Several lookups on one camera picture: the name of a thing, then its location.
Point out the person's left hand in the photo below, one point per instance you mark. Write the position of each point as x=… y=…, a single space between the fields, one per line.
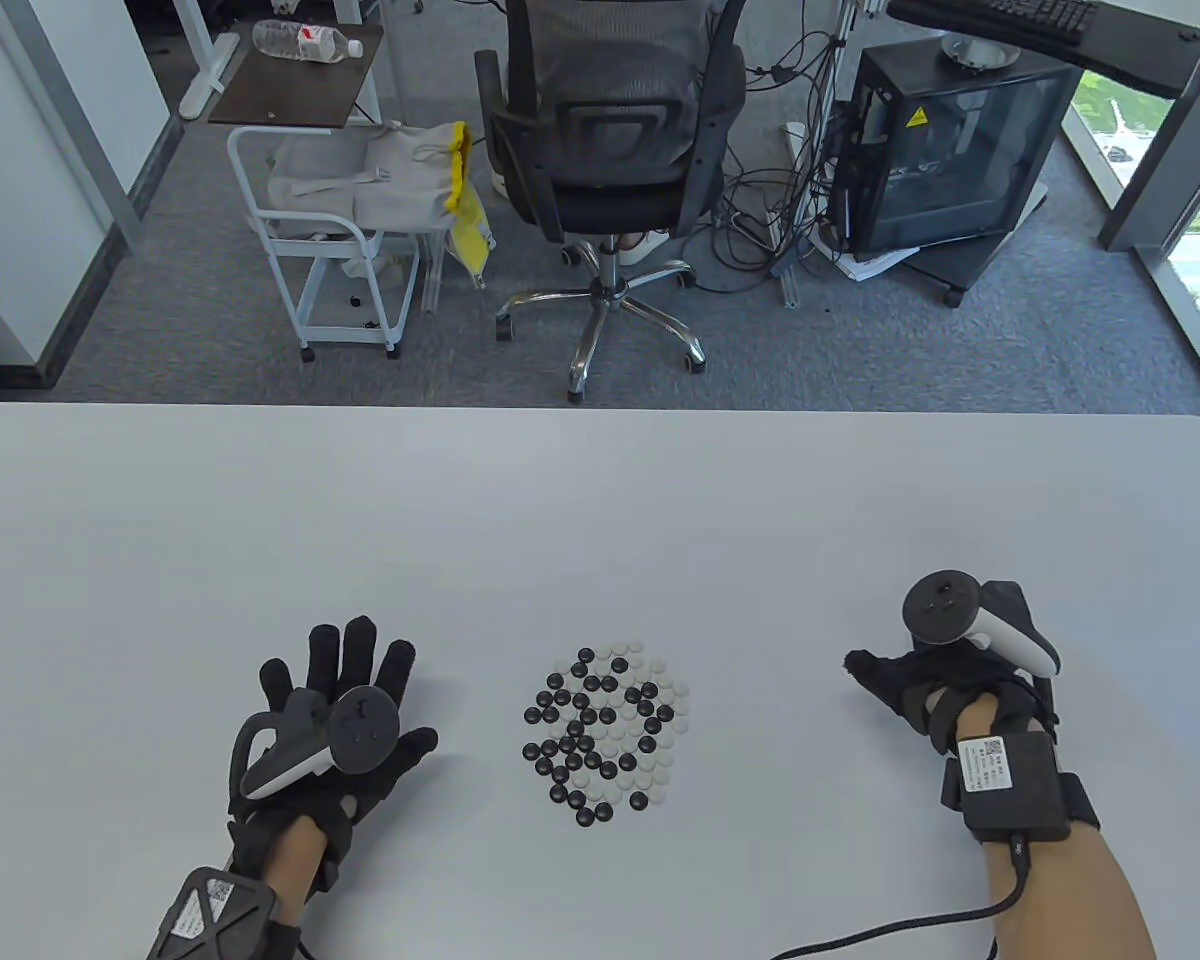
x=335 y=655

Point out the person's right hand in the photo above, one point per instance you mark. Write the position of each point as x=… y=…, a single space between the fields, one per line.
x=905 y=680

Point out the pile of mixed go stones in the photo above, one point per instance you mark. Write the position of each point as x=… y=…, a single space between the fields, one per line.
x=587 y=655

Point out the person's right forearm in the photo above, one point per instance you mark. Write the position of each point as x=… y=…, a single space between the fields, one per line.
x=1070 y=900

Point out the black white hand controller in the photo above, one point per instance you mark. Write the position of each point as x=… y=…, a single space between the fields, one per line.
x=940 y=605
x=365 y=730

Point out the white metal cart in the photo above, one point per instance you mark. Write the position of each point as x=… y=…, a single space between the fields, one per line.
x=340 y=325

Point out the aluminium profile stand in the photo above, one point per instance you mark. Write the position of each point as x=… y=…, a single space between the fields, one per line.
x=792 y=285

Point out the white papers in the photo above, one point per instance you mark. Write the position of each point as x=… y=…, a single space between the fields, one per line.
x=870 y=265

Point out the black rolling platform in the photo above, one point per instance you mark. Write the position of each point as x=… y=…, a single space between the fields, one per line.
x=960 y=262

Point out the yellow plastic bag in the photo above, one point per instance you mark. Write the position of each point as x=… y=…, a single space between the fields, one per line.
x=470 y=235

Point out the grey fabric bag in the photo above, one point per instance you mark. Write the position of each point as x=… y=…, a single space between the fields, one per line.
x=400 y=180

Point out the black mesh office chair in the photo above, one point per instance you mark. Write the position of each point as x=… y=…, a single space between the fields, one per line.
x=610 y=200

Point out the black computer tower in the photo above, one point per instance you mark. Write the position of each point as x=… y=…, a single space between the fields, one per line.
x=960 y=150

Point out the small brown side table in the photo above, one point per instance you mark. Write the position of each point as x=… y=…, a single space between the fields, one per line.
x=290 y=95

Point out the white desk leg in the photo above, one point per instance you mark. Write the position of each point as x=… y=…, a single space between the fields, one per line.
x=210 y=80

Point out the clear plastic water bottle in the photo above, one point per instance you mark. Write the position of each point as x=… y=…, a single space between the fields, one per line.
x=300 y=40

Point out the white bowl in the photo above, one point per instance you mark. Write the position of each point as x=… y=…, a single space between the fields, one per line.
x=980 y=55

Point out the black desk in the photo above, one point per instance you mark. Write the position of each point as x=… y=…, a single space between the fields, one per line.
x=1130 y=50

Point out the black keyboard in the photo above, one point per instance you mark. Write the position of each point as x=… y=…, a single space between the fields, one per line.
x=1045 y=15

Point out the black boxed wrist camera module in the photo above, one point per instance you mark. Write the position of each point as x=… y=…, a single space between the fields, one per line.
x=1020 y=800

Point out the black framed wrist camera module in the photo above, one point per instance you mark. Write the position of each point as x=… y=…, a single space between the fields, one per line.
x=205 y=910

